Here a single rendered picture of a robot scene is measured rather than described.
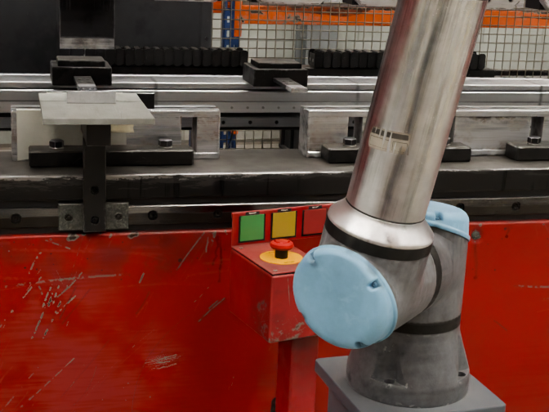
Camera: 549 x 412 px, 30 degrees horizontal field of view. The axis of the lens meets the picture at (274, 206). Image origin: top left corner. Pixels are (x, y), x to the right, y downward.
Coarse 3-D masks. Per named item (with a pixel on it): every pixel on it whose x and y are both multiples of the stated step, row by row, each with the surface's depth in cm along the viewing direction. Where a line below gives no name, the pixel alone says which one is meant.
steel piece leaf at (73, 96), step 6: (72, 96) 179; (78, 96) 179; (84, 96) 179; (90, 96) 179; (96, 96) 180; (102, 96) 180; (108, 96) 180; (114, 96) 180; (72, 102) 179; (78, 102) 179; (84, 102) 179; (90, 102) 180; (96, 102) 180; (102, 102) 180; (108, 102) 180; (114, 102) 180
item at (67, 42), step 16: (64, 0) 186; (80, 0) 187; (96, 0) 187; (112, 0) 188; (64, 16) 187; (80, 16) 188; (96, 16) 188; (112, 16) 189; (64, 32) 188; (80, 32) 188; (96, 32) 189; (112, 32) 190; (80, 48) 190; (96, 48) 191; (112, 48) 191
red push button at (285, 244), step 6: (276, 240) 170; (282, 240) 170; (288, 240) 171; (270, 246) 170; (276, 246) 169; (282, 246) 169; (288, 246) 169; (276, 252) 170; (282, 252) 170; (282, 258) 170
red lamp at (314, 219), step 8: (320, 208) 182; (304, 216) 181; (312, 216) 182; (320, 216) 183; (304, 224) 181; (312, 224) 182; (320, 224) 183; (304, 232) 182; (312, 232) 183; (320, 232) 183
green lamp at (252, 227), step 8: (248, 216) 176; (256, 216) 176; (264, 216) 177; (240, 224) 176; (248, 224) 176; (256, 224) 177; (240, 232) 176; (248, 232) 177; (256, 232) 177; (240, 240) 176
